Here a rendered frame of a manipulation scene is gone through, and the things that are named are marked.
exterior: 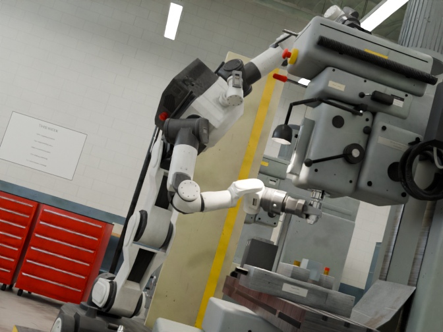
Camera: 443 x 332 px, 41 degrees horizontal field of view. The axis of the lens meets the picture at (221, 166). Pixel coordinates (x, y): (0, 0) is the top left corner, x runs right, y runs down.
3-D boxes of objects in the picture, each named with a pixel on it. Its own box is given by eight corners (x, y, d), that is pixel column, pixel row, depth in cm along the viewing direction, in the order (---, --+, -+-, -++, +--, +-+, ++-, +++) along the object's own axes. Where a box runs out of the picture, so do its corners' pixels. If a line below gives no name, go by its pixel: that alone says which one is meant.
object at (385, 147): (359, 189, 205) (378, 118, 209) (335, 193, 229) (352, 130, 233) (409, 205, 207) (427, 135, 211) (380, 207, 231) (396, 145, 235)
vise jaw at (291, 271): (289, 277, 188) (293, 265, 189) (276, 273, 203) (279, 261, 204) (307, 282, 189) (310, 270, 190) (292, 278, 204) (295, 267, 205)
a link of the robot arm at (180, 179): (166, 194, 205) (177, 139, 216) (159, 208, 216) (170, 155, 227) (198, 201, 207) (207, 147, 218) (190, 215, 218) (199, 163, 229)
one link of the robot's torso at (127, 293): (92, 300, 270) (132, 205, 264) (133, 310, 278) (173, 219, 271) (97, 317, 256) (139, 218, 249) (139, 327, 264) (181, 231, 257)
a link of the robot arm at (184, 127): (163, 144, 221) (169, 114, 227) (171, 157, 228) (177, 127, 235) (193, 144, 217) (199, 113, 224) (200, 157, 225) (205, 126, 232)
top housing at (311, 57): (303, 54, 206) (315, 11, 209) (283, 73, 232) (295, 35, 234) (426, 97, 212) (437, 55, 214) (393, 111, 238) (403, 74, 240)
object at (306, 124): (289, 172, 212) (304, 116, 216) (286, 172, 216) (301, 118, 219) (299, 175, 213) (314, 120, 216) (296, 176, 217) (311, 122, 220)
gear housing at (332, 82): (320, 90, 207) (328, 63, 208) (300, 105, 231) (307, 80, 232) (408, 120, 211) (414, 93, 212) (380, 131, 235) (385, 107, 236)
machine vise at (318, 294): (248, 288, 186) (258, 254, 187) (238, 284, 200) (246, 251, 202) (350, 318, 191) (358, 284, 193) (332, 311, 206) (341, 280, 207)
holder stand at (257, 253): (239, 280, 254) (252, 234, 257) (236, 277, 276) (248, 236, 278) (267, 288, 254) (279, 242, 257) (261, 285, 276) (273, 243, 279)
